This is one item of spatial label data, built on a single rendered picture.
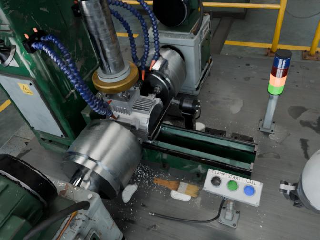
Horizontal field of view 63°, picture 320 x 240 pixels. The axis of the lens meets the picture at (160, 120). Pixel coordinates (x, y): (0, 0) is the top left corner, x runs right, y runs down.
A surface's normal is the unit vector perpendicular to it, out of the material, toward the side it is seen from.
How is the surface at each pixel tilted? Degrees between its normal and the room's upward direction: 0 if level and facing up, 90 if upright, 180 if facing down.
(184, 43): 90
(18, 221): 0
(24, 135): 0
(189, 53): 90
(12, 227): 0
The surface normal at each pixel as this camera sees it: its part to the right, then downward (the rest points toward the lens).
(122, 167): 0.80, -0.06
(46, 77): 0.91, 0.20
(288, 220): -0.13, -0.69
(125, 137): 0.53, -0.37
